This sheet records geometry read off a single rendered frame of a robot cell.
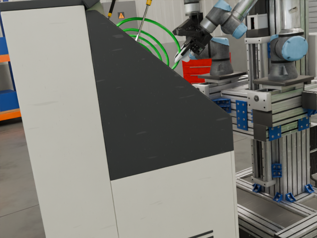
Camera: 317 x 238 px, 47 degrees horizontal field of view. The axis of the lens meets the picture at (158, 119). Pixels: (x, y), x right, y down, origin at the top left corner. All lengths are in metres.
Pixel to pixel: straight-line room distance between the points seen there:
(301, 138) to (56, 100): 1.61
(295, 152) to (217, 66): 0.73
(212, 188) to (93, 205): 0.54
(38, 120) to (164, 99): 0.49
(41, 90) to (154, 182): 0.59
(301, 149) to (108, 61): 1.51
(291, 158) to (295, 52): 0.82
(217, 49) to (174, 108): 0.90
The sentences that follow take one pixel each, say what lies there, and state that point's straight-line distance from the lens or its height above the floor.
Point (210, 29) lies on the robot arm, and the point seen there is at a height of 1.33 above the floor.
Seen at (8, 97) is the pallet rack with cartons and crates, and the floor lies 0.47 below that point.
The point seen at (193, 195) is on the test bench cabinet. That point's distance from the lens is 1.65.
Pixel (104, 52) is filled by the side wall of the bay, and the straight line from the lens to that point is 1.39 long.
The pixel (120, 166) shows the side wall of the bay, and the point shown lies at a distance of 1.48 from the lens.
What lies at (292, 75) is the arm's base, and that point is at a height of 1.06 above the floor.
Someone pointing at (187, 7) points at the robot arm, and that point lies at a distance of 1.87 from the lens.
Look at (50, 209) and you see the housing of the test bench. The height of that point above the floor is 0.73.
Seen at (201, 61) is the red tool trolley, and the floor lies 0.77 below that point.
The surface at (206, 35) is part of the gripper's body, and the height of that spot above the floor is 1.31.
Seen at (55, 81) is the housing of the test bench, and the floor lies 1.22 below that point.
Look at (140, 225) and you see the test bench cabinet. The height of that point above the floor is 0.56.
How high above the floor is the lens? 1.36
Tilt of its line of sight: 14 degrees down
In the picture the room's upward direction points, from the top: 6 degrees counter-clockwise
